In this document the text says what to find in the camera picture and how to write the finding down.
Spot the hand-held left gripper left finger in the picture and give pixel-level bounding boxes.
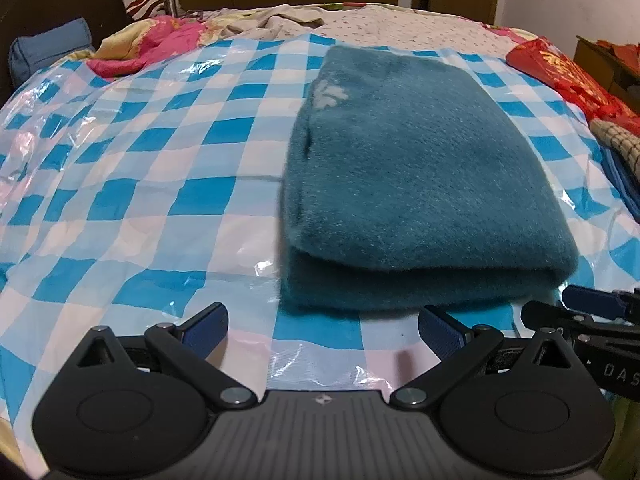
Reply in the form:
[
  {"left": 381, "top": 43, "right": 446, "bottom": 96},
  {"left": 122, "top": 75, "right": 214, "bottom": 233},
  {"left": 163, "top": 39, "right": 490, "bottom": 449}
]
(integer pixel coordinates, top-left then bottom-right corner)
[{"left": 75, "top": 303, "right": 256, "bottom": 409}]

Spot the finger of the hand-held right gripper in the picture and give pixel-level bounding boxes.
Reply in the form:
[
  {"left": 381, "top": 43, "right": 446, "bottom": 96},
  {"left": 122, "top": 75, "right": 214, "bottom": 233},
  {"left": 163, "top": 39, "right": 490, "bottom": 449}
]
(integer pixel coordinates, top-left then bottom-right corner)
[
  {"left": 520, "top": 300, "right": 640, "bottom": 346},
  {"left": 562, "top": 284, "right": 640, "bottom": 320}
]

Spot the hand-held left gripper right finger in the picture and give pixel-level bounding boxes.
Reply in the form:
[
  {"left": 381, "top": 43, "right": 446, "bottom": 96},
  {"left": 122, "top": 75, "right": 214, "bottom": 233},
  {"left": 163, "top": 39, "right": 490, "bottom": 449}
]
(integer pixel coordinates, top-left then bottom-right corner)
[{"left": 391, "top": 304, "right": 573, "bottom": 409}]

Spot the teal fuzzy sweater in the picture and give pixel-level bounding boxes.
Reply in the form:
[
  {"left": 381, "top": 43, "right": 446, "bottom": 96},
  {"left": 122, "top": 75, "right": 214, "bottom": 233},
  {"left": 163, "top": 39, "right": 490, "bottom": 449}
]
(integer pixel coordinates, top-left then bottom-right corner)
[{"left": 277, "top": 44, "right": 581, "bottom": 313}]

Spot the blue cloth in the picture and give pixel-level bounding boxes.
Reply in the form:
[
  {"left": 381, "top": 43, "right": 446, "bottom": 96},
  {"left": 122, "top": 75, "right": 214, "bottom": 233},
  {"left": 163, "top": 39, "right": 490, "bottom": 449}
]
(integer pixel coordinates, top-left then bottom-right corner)
[{"left": 600, "top": 147, "right": 640, "bottom": 208}]

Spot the beige checkered cloth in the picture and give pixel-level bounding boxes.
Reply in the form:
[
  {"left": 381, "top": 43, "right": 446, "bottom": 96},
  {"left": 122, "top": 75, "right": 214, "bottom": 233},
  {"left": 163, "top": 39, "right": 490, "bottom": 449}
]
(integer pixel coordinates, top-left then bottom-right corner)
[{"left": 590, "top": 119, "right": 640, "bottom": 181}]

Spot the blue checkered plastic sheet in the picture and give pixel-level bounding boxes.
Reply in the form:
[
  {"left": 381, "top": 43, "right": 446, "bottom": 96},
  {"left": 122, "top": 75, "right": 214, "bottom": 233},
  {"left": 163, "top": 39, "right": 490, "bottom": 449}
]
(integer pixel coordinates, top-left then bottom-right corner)
[{"left": 0, "top": 32, "right": 640, "bottom": 441}]

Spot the red patterned fabric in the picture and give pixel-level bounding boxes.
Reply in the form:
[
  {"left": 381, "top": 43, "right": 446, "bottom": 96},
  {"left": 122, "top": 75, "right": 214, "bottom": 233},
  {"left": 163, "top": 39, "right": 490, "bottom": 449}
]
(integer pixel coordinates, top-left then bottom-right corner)
[{"left": 505, "top": 36, "right": 640, "bottom": 136}]

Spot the brown cardboard box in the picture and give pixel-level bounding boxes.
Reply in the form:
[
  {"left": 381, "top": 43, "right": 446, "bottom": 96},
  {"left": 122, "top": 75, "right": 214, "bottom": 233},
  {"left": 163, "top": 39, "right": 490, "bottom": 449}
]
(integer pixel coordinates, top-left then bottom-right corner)
[{"left": 572, "top": 35, "right": 640, "bottom": 111}]

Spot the pink floral quilt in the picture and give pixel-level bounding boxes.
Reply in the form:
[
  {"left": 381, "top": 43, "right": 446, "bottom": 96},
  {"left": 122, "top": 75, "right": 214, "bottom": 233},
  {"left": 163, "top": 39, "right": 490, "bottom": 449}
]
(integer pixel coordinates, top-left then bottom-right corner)
[{"left": 82, "top": 14, "right": 236, "bottom": 78}]

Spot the floral bed sheet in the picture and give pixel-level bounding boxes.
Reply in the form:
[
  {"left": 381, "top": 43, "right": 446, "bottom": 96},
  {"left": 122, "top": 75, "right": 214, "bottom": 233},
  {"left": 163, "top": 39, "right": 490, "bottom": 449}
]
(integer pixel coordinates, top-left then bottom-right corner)
[{"left": 180, "top": 2, "right": 546, "bottom": 58}]

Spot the blue pillow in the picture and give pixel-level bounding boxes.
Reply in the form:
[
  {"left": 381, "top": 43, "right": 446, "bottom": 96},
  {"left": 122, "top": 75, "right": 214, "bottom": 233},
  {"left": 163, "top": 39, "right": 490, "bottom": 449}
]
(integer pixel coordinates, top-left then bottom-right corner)
[{"left": 9, "top": 17, "right": 96, "bottom": 86}]

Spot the red striped cloth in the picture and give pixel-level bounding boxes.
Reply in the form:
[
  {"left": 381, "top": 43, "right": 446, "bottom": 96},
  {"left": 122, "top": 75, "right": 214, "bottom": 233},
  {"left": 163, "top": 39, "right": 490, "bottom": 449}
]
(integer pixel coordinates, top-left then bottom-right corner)
[{"left": 125, "top": 0, "right": 173, "bottom": 23}]

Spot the dark wooden headboard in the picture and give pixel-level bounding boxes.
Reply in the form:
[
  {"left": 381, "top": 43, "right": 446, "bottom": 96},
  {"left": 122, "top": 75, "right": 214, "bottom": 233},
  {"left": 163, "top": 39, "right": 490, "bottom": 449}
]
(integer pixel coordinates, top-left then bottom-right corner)
[{"left": 0, "top": 0, "right": 126, "bottom": 106}]

